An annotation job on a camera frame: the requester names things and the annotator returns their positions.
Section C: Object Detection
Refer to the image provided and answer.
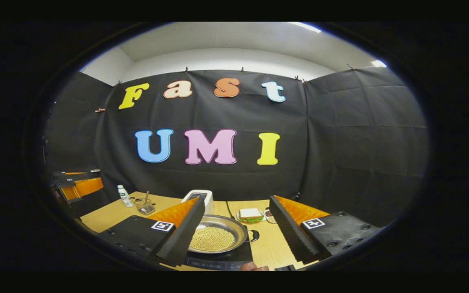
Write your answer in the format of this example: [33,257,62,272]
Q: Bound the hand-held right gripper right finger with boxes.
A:
[269,195,381,265]

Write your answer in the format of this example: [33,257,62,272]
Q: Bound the stainless steel pot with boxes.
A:
[188,214,260,255]

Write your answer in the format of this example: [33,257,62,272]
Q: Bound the pile of yellow soybeans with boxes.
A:
[190,226,237,252]

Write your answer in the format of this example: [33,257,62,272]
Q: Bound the white toaster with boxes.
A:
[181,189,215,215]

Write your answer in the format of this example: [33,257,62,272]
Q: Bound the long ceiling light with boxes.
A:
[287,22,322,34]

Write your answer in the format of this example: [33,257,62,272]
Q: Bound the sandwich with lettuce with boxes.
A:
[237,208,265,224]

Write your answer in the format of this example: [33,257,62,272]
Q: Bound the white drink bottle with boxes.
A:
[117,185,134,208]

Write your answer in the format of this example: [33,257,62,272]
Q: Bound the metal wire basket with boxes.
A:
[134,198,156,215]

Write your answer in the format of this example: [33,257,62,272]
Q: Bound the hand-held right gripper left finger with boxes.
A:
[97,197,206,268]

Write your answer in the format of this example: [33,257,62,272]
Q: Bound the black induction cooktop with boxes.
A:
[181,230,256,271]

